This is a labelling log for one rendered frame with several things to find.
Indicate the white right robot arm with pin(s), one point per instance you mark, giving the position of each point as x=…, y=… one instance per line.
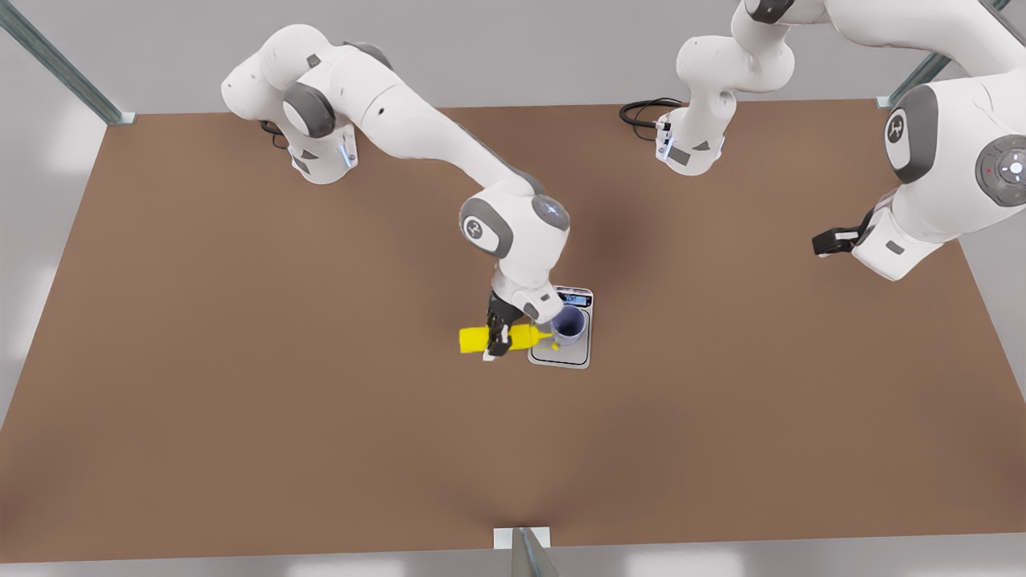
x=417, y=120

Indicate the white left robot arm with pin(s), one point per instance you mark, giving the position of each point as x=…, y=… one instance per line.
x=954, y=152

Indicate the blue-grey cup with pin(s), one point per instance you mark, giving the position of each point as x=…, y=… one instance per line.
x=569, y=324

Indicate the silver frame post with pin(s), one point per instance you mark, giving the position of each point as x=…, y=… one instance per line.
x=60, y=64
x=529, y=554
x=930, y=72

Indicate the yellow sauce bottle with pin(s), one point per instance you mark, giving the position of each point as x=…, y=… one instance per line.
x=481, y=338

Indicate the silver digital kitchen scale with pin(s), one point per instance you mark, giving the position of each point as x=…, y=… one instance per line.
x=571, y=353

